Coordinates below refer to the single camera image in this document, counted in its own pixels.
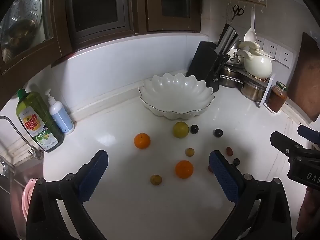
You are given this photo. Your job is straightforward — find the orange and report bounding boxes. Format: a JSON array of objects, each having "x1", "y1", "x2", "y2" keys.
[
  {"x1": 175, "y1": 160, "x2": 194, "y2": 179},
  {"x1": 134, "y1": 133, "x2": 151, "y2": 150}
]

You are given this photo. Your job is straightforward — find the wooden bead trivet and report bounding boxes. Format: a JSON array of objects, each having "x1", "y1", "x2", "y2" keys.
[{"x1": 246, "y1": 71, "x2": 269, "y2": 80}]

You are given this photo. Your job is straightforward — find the person's right hand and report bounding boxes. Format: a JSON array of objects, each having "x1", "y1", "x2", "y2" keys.
[{"x1": 297, "y1": 187, "x2": 320, "y2": 238}]

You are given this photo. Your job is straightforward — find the large green plum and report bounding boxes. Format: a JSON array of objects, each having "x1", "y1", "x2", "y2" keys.
[{"x1": 173, "y1": 121, "x2": 189, "y2": 138}]

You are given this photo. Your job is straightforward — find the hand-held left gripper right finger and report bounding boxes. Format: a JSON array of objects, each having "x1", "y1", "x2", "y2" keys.
[{"x1": 209, "y1": 150, "x2": 293, "y2": 240}]

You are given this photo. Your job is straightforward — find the set of steel-handled knives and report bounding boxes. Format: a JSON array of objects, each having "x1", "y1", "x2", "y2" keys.
[{"x1": 216, "y1": 23, "x2": 240, "y2": 55}]

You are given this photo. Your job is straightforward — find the white scalloped bowl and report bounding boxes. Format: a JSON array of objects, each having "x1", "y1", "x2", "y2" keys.
[{"x1": 139, "y1": 72, "x2": 215, "y2": 120}]

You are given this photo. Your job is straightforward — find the dark wooden window frame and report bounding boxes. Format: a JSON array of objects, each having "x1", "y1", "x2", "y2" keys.
[{"x1": 51, "y1": 0, "x2": 202, "y2": 67}]

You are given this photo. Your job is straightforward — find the white ceramic pot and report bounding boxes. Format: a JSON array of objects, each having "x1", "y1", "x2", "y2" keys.
[{"x1": 236, "y1": 42, "x2": 275, "y2": 78}]

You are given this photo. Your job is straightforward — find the kitchen sink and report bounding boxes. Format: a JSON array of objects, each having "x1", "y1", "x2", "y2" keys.
[{"x1": 0, "y1": 156, "x2": 45, "y2": 230}]

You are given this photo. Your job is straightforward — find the black knife block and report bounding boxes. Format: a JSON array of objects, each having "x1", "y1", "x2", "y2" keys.
[{"x1": 185, "y1": 41, "x2": 230, "y2": 92}]

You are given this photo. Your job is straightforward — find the glass door cabinet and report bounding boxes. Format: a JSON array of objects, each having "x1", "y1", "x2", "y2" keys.
[{"x1": 0, "y1": 0, "x2": 63, "y2": 75}]

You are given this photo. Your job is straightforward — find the glass jar of red sauce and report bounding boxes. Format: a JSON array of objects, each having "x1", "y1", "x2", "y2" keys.
[{"x1": 267, "y1": 81, "x2": 288, "y2": 113}]

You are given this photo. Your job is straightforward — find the metal steamer plate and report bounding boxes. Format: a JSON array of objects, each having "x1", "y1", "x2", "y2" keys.
[{"x1": 4, "y1": 0, "x2": 43, "y2": 34}]

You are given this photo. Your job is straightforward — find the large steel pot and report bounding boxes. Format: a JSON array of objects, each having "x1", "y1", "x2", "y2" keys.
[{"x1": 219, "y1": 64, "x2": 245, "y2": 88}]

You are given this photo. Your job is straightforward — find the white plastic ladle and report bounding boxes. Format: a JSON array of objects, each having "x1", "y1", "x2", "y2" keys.
[{"x1": 244, "y1": 8, "x2": 258, "y2": 42}]

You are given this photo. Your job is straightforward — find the steel pots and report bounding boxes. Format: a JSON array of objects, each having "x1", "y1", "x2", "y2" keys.
[{"x1": 240, "y1": 70, "x2": 276, "y2": 108}]

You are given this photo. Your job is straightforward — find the pink colander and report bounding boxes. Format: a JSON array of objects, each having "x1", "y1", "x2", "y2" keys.
[{"x1": 21, "y1": 177, "x2": 45, "y2": 220}]

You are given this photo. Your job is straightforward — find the black-handled scissors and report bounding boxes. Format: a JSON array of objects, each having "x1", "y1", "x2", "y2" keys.
[{"x1": 232, "y1": 4, "x2": 244, "y2": 17}]

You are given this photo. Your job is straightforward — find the metal faucet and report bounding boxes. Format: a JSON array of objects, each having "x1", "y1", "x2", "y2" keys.
[{"x1": 0, "y1": 116, "x2": 44, "y2": 179}]

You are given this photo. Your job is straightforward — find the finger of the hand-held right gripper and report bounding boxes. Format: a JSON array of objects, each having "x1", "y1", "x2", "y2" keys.
[
  {"x1": 297, "y1": 124, "x2": 320, "y2": 146},
  {"x1": 270, "y1": 131, "x2": 320, "y2": 158}
]

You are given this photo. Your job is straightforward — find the wooden cutting board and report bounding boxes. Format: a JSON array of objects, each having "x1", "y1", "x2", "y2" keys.
[{"x1": 286, "y1": 32, "x2": 320, "y2": 123}]

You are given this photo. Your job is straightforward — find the white pump bottle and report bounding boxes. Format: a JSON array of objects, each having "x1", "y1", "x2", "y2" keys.
[{"x1": 44, "y1": 88, "x2": 75, "y2": 135}]

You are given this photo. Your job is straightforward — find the green dish soap bottle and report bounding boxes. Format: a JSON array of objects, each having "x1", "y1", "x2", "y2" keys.
[{"x1": 16, "y1": 89, "x2": 65, "y2": 153}]

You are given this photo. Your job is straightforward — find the white wall socket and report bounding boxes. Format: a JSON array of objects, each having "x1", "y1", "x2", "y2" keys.
[
  {"x1": 276, "y1": 45, "x2": 293, "y2": 68},
  {"x1": 255, "y1": 36, "x2": 266, "y2": 52},
  {"x1": 264, "y1": 39, "x2": 278, "y2": 58}
]

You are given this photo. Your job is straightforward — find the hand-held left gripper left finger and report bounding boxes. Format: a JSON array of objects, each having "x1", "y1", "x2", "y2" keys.
[{"x1": 26, "y1": 150, "x2": 109, "y2": 240}]

